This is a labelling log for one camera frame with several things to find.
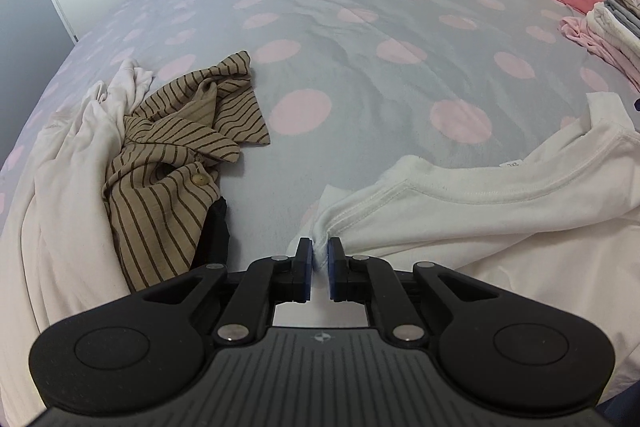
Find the grey pink-dotted bed cover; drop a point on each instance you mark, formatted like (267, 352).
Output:
(350, 7)

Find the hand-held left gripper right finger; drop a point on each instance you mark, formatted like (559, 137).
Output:
(334, 268)

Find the black garment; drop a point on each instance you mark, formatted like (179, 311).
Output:
(215, 232)

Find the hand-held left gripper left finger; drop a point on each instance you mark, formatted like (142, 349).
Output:
(303, 268)

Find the pink folded garment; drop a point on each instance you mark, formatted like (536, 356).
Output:
(580, 34)

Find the cream garment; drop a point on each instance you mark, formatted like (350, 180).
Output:
(75, 167)

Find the white shirt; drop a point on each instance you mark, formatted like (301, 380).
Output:
(475, 207)

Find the tan striped shirt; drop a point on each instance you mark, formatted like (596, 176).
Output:
(165, 207)

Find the white folded garment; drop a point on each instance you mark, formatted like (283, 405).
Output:
(607, 29)

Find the grey folded garment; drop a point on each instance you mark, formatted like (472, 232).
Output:
(627, 19)

